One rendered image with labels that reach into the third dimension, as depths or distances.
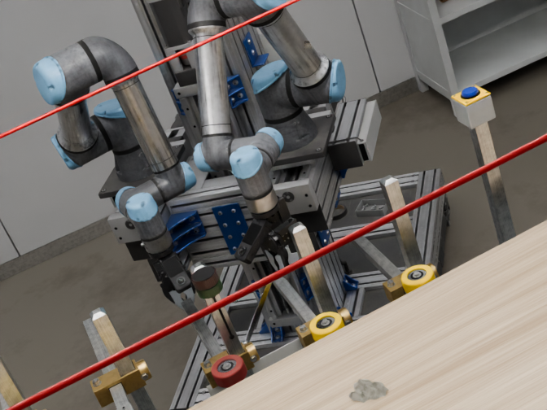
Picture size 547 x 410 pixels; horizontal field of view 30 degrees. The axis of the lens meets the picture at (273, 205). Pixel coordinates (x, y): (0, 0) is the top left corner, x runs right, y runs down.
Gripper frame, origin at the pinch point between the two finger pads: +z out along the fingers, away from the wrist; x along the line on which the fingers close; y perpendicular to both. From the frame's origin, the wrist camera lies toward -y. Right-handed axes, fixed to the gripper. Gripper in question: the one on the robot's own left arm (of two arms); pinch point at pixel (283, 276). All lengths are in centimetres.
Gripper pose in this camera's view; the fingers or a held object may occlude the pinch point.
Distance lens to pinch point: 254.7
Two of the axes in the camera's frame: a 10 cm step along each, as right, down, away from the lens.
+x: -6.3, -2.1, 7.5
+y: 7.1, -5.4, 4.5
